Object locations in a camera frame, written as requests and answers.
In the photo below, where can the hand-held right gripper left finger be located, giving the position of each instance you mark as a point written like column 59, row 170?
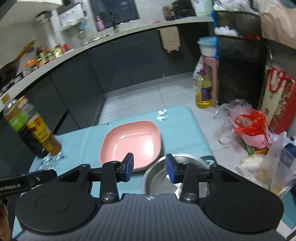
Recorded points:
column 128, row 166

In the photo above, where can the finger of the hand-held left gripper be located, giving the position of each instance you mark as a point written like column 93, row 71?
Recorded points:
column 42, row 178

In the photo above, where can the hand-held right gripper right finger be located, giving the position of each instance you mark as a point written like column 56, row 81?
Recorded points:
column 170, row 170

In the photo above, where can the stainless steel bowl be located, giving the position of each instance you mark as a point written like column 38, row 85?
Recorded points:
column 159, row 180

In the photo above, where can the pink square bowl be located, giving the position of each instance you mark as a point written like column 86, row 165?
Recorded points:
column 131, row 143

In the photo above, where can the person's left hand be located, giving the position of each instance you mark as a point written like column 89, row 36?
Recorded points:
column 4, row 222

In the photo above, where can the oil bottle yellow label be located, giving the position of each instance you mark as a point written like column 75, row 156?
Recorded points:
column 45, row 136

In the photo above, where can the dark vinegar bottle green label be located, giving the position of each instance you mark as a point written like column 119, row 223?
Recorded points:
column 25, row 134

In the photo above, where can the clear plastic bag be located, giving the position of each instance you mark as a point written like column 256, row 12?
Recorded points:
column 225, row 120

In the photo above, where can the cooking oil jug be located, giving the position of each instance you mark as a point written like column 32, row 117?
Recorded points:
column 203, row 92

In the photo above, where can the pink plastic bag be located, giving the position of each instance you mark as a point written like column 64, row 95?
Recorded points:
column 259, row 141

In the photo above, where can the red plastic bag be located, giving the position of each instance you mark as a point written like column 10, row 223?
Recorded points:
column 251, row 122

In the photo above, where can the translucent plastic bag with food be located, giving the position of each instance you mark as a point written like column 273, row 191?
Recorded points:
column 272, row 166

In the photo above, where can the pink stool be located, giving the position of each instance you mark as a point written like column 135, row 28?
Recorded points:
column 211, row 69

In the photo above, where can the orange-lid jar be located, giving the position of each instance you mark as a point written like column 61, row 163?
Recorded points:
column 31, row 66

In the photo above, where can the grey kitchen cabinet counter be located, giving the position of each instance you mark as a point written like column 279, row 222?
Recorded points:
column 92, row 60

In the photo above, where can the group of condiment bottles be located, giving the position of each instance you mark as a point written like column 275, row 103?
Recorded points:
column 52, row 52

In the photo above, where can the blue-lid white container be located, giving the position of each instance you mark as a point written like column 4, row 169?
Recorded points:
column 207, row 46

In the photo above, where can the red gift bag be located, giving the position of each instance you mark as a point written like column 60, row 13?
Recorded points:
column 279, row 102

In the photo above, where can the black storage rack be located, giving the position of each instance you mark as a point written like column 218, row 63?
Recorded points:
column 240, row 60

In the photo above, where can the beige hanging bin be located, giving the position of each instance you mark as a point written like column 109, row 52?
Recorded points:
column 170, row 39

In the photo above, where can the hanging strainer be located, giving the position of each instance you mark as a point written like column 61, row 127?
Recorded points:
column 81, row 32

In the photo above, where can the pink soap dispenser bottle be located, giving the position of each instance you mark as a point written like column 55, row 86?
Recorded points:
column 100, row 24

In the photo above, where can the black faucet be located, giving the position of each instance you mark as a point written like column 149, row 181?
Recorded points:
column 114, row 22

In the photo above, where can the small pink object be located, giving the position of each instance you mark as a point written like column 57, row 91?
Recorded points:
column 156, row 21

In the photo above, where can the small white plastic bag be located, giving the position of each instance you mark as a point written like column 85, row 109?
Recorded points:
column 225, row 31

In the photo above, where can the dark window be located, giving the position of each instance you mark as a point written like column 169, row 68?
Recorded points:
column 113, row 11

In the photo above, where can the rice cooker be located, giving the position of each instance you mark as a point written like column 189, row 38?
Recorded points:
column 167, row 12

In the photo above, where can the black air fryer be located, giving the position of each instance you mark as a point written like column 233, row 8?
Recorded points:
column 183, row 9

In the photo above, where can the plastic-covered white appliance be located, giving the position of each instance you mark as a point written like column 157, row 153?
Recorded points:
column 203, row 8

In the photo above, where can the range hood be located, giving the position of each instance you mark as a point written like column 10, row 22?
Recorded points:
column 41, row 3

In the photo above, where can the large crumpled white plastic bag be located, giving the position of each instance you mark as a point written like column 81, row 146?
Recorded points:
column 231, row 5

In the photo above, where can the brown paper bag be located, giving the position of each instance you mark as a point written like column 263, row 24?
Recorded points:
column 277, row 20

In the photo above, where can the white wall box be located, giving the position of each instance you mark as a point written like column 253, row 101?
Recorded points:
column 44, row 16

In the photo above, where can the white wall-mounted water purifier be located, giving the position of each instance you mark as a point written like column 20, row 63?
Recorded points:
column 70, row 15

